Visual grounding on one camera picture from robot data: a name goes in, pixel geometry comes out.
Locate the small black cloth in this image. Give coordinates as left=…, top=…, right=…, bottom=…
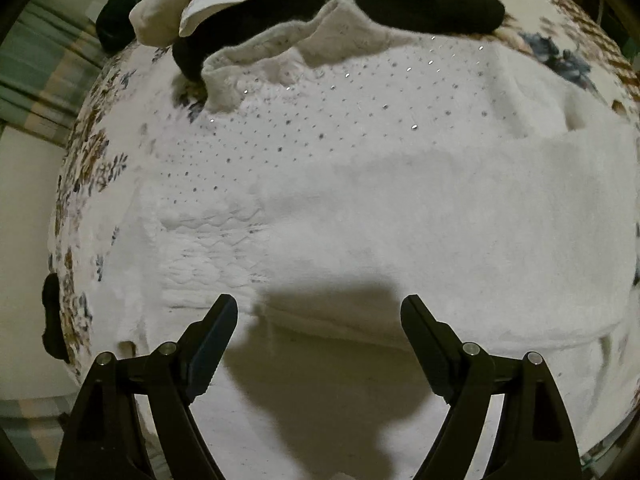
left=41, top=273, right=70, bottom=363

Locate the folded black garment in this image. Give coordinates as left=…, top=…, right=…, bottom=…
left=172, top=0, right=506, bottom=81

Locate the green striped curtain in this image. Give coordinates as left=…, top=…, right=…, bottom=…
left=1, top=0, right=106, bottom=146

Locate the white beaded sweater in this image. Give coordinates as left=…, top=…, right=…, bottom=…
left=94, top=0, right=640, bottom=480

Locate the floral bed blanket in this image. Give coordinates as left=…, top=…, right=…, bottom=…
left=46, top=0, right=640, bottom=461

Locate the brown checkered bed mat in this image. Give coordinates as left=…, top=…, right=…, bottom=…
left=499, top=0, right=640, bottom=111

